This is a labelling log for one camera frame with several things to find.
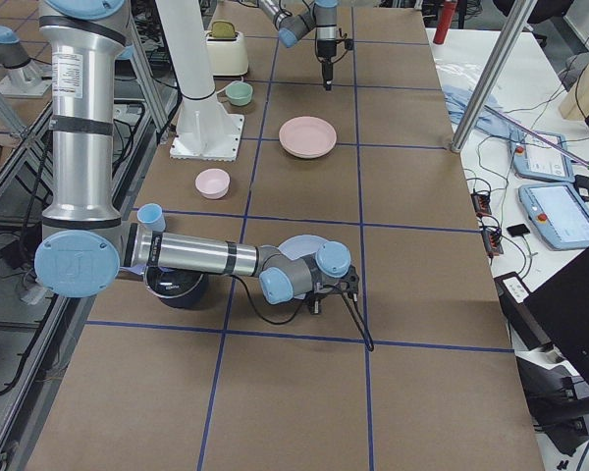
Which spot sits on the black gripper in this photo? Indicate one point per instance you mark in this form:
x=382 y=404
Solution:
x=317 y=299
x=325 y=50

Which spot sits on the blue plate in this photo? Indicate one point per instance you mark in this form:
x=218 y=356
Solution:
x=295 y=248

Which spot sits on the pink plate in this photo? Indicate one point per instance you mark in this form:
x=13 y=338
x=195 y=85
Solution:
x=307 y=137

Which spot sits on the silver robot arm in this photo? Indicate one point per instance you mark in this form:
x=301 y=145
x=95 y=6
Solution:
x=84 y=241
x=319 y=17

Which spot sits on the green bowl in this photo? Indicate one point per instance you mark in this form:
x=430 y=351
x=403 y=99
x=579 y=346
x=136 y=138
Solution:
x=239 y=93

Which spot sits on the cream toaster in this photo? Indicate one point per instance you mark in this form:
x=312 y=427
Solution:
x=228 y=57

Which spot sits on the toast slice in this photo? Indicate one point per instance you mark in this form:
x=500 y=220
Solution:
x=223 y=30

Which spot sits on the dark blue lidded pot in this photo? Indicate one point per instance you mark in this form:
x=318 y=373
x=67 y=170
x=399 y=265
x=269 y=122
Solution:
x=176 y=288

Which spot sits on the red bottle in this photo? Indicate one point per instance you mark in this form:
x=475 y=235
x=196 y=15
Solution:
x=445 y=21

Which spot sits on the pink bowl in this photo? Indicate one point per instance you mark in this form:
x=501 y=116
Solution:
x=212 y=183

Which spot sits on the blue cup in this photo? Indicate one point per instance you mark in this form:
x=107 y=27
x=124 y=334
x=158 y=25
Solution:
x=151 y=216

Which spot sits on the far teach pendant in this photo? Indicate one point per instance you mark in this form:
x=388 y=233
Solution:
x=535 y=160

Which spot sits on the teach pendant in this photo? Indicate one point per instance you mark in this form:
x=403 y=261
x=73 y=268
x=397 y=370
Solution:
x=558 y=213
x=535 y=160

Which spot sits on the black monitor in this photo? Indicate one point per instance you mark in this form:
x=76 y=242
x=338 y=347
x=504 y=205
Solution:
x=561 y=308

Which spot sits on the near teach pendant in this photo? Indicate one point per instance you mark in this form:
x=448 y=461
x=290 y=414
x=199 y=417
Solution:
x=558 y=213

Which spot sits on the green tipped grabber stick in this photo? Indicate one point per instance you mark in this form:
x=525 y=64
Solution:
x=557 y=147

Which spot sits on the aluminium frame post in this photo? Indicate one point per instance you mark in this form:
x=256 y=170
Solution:
x=517 y=19

